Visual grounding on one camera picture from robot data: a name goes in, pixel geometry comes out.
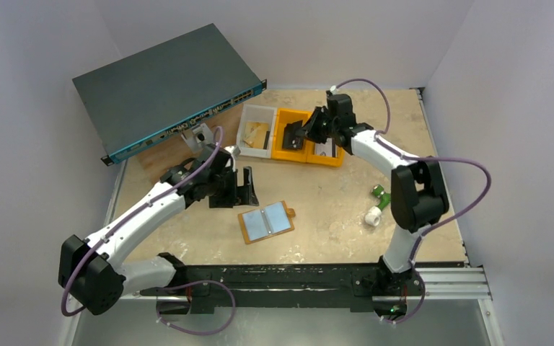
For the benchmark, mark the white plastic bin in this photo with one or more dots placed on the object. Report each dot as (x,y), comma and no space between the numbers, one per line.
(256,113)

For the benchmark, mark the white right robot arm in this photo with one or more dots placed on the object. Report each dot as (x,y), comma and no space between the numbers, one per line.
(418,194)

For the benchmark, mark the yellow right bin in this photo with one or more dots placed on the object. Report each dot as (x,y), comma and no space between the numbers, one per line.
(322,160)

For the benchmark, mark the yellow middle bin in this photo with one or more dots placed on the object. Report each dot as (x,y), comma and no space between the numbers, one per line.
(283,117)

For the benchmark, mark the yellow bin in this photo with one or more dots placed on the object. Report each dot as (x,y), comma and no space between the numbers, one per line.
(283,117)
(322,160)

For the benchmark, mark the gold cards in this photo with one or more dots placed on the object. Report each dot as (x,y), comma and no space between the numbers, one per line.
(256,135)

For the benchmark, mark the yellow leather card holder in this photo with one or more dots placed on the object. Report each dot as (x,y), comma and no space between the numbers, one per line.
(263,223)

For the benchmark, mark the white plastic cylinder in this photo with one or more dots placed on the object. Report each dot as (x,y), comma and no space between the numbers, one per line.
(373,216)

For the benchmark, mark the grey metal bracket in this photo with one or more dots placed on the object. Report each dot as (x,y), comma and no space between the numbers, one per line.
(197,137)

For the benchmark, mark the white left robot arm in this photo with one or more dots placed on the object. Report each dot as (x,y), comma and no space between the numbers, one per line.
(92,270)

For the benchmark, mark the wooden board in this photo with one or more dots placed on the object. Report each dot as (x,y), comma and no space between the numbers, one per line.
(157,159)

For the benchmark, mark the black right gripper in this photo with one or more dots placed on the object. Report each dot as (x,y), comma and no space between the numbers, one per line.
(312,127)

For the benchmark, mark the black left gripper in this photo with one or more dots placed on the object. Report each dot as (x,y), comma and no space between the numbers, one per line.
(239,195)

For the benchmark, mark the grey network switch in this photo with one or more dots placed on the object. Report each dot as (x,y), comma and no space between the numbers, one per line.
(160,92)

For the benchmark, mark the green object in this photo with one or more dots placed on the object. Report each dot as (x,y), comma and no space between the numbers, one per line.
(384,197)

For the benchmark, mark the white VIP card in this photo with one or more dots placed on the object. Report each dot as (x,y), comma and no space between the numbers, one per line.
(327,149)

